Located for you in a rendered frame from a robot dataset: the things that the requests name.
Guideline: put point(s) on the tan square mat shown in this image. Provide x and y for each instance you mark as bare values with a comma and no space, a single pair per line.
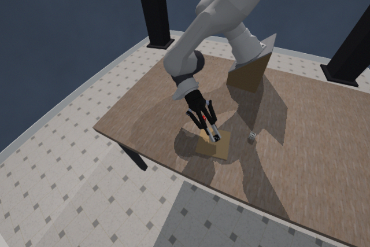
217,149

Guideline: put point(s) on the white die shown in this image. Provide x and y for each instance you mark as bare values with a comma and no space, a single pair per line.
252,135

